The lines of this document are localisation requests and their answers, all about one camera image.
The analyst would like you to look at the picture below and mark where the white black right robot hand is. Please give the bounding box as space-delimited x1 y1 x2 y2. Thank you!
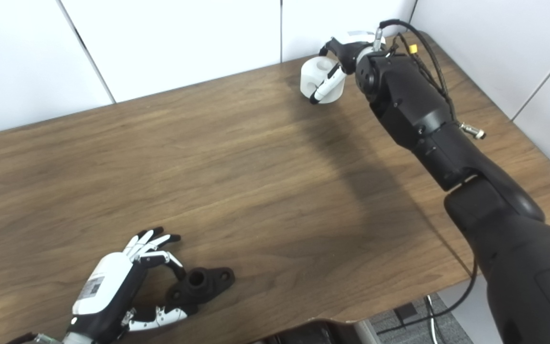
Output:
309 31 386 105

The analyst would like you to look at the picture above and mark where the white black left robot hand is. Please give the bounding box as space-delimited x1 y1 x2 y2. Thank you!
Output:
63 226 190 344

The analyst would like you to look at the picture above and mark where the round white piece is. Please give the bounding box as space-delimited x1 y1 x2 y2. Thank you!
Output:
300 56 347 104

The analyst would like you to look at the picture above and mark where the black flanged holder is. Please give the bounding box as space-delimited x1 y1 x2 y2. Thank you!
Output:
165 267 236 311

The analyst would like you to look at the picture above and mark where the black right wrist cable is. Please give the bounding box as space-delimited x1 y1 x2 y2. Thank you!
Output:
378 19 479 335

